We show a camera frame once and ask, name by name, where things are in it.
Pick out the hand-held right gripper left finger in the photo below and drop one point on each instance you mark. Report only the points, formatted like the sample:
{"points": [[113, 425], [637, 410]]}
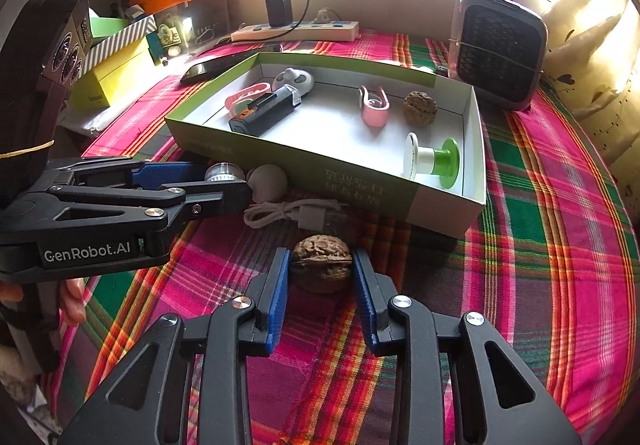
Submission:
{"points": [[276, 315]]}

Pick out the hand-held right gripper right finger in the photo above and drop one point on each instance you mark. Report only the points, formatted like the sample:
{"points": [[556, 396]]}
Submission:
{"points": [[366, 315]]}

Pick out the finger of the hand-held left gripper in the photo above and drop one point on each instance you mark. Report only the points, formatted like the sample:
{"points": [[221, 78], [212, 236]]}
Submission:
{"points": [[170, 171], [210, 202]]}

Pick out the large brown walnut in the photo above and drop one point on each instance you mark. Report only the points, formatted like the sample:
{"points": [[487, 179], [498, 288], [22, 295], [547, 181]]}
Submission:
{"points": [[321, 265]]}

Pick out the pink toothed clip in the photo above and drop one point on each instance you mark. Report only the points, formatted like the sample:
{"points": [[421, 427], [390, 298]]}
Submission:
{"points": [[245, 97]]}

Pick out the black flashlight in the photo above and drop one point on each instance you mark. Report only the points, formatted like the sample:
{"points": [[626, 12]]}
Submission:
{"points": [[265, 112]]}

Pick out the shallow green cardboard box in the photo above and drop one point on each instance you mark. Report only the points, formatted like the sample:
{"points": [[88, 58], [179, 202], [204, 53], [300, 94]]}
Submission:
{"points": [[350, 190]]}

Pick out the green and white spool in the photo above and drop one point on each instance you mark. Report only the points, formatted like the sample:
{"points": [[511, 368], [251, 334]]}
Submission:
{"points": [[435, 160]]}

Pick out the person's left hand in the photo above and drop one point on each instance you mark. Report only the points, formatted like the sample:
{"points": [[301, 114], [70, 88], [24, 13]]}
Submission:
{"points": [[74, 300]]}

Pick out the small white rounded gadget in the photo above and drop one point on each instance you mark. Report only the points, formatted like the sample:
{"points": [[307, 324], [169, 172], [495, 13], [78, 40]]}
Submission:
{"points": [[270, 182]]}

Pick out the yellow box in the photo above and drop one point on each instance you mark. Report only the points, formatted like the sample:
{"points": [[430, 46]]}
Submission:
{"points": [[117, 77]]}

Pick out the striped box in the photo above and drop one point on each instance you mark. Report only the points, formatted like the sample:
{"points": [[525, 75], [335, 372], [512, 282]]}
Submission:
{"points": [[120, 42]]}

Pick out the black phone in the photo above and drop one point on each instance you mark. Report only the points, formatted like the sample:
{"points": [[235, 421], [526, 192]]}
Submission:
{"points": [[220, 65]]}

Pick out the clear plastic case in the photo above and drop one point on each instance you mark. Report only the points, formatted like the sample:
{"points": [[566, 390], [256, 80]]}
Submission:
{"points": [[205, 22]]}

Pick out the white round gadget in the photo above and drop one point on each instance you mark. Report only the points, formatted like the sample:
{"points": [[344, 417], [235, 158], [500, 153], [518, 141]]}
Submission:
{"points": [[297, 77]]}

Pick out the plaid tablecloth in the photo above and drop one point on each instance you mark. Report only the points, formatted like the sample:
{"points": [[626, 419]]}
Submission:
{"points": [[530, 225]]}

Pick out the beige power strip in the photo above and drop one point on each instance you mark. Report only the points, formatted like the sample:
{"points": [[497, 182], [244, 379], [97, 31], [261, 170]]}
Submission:
{"points": [[300, 31]]}

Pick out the small brown walnut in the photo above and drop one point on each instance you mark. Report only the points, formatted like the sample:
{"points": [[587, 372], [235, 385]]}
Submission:
{"points": [[420, 108]]}

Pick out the white plug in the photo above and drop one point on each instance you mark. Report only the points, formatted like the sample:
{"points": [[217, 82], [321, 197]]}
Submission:
{"points": [[325, 16]]}

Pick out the small grey heater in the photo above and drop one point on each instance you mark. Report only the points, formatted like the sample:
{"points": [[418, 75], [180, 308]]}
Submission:
{"points": [[495, 50]]}

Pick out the cream curtain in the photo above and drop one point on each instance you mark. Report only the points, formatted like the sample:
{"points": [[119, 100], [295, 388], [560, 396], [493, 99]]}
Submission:
{"points": [[590, 75]]}

